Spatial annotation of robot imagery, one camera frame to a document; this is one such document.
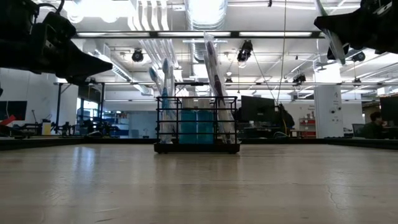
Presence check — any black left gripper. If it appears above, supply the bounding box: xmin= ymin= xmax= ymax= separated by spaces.
xmin=27 ymin=11 xmax=113 ymax=86

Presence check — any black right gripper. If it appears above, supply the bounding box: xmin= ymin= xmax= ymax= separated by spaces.
xmin=313 ymin=0 xmax=398 ymax=60

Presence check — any purple white toothbrush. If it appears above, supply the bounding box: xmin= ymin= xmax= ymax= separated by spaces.
xmin=203 ymin=30 xmax=231 ymax=144
xmin=315 ymin=0 xmax=347 ymax=66

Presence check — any blue white toothbrush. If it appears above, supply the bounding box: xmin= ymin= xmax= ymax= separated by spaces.
xmin=161 ymin=93 xmax=177 ymax=144
xmin=148 ymin=66 xmax=170 ymax=144
xmin=161 ymin=57 xmax=175 ymax=144

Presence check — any teal mouthwash bottle white cap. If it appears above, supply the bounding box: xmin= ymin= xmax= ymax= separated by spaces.
xmin=179 ymin=98 xmax=197 ymax=144
xmin=197 ymin=98 xmax=215 ymax=144

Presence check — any red white toothbrush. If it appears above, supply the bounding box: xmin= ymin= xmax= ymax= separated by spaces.
xmin=214 ymin=93 xmax=236 ymax=144

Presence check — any white pillar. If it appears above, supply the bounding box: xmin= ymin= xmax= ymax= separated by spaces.
xmin=313 ymin=85 xmax=345 ymax=139

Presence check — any black monitor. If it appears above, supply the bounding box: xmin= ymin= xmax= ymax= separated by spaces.
xmin=0 ymin=100 xmax=28 ymax=121
xmin=241 ymin=95 xmax=277 ymax=123
xmin=379 ymin=95 xmax=398 ymax=127

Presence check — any person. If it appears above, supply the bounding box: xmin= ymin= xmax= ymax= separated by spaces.
xmin=362 ymin=111 xmax=389 ymax=139

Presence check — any red shelf rack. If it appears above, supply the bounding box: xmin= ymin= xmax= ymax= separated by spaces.
xmin=298 ymin=117 xmax=317 ymax=138

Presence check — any thin hanging cable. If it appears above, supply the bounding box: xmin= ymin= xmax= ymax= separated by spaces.
xmin=275 ymin=0 xmax=287 ymax=105

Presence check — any silver ventilation duct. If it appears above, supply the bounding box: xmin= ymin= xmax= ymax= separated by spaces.
xmin=185 ymin=0 xmax=228 ymax=65

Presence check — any black wire caddy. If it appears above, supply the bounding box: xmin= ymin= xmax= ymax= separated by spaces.
xmin=154 ymin=95 xmax=241 ymax=155

